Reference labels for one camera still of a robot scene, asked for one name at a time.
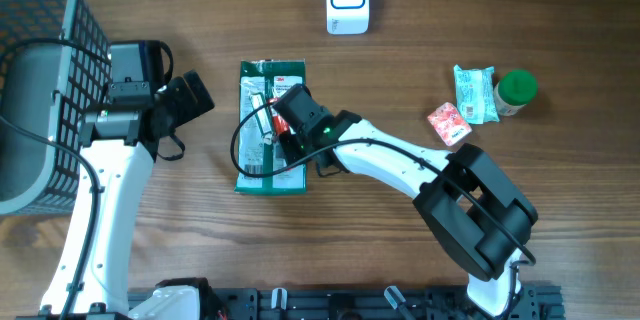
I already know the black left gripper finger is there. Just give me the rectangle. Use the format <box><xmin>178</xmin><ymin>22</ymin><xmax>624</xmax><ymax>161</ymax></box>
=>
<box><xmin>158</xmin><ymin>77</ymin><xmax>198</xmax><ymax>125</ymax></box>
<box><xmin>184</xmin><ymin>70</ymin><xmax>215</xmax><ymax>115</ymax></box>

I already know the red stick sachet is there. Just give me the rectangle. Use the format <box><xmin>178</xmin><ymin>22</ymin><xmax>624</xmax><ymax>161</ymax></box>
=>
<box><xmin>269</xmin><ymin>97</ymin><xmax>290</xmax><ymax>135</ymax></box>

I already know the green 3M cleaner package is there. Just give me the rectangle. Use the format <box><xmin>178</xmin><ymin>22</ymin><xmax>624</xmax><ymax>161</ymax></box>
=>
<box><xmin>235</xmin><ymin>60</ymin><xmax>306</xmax><ymax>195</ymax></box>

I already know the green narrow box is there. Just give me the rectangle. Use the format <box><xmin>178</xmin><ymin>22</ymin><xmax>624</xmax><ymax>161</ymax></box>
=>
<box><xmin>250</xmin><ymin>93</ymin><xmax>275</xmax><ymax>145</ymax></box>

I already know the orange tissue packet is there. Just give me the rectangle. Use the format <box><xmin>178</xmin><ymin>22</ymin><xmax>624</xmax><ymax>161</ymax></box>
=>
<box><xmin>427</xmin><ymin>102</ymin><xmax>472</xmax><ymax>146</ymax></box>

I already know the mint flushable wipes pack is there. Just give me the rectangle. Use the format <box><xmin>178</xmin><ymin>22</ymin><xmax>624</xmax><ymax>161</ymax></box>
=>
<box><xmin>453</xmin><ymin>65</ymin><xmax>500</xmax><ymax>125</ymax></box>

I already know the green lid jar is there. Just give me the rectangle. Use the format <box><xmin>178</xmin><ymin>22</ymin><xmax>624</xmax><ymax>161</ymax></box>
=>
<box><xmin>494</xmin><ymin>69</ymin><xmax>538</xmax><ymax>116</ymax></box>

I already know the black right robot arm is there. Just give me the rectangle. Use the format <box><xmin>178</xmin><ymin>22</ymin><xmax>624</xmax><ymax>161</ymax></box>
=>
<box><xmin>279</xmin><ymin>109</ymin><xmax>538</xmax><ymax>319</ymax></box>

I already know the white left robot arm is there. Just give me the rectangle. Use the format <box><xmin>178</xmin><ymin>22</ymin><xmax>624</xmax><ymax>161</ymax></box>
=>
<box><xmin>36</xmin><ymin>71</ymin><xmax>214</xmax><ymax>319</ymax></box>

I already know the grey mesh shopping basket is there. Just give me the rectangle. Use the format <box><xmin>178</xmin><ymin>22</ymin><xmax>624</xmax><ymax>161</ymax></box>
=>
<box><xmin>1</xmin><ymin>0</ymin><xmax>111</xmax><ymax>215</ymax></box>

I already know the black left camera cable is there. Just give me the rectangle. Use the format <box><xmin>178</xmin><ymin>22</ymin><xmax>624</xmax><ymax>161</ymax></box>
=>
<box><xmin>0</xmin><ymin>37</ymin><xmax>114</xmax><ymax>320</ymax></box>

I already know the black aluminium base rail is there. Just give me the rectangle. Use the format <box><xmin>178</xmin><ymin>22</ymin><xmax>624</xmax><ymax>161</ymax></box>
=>
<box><xmin>215</xmin><ymin>284</ymin><xmax>566</xmax><ymax>320</ymax></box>

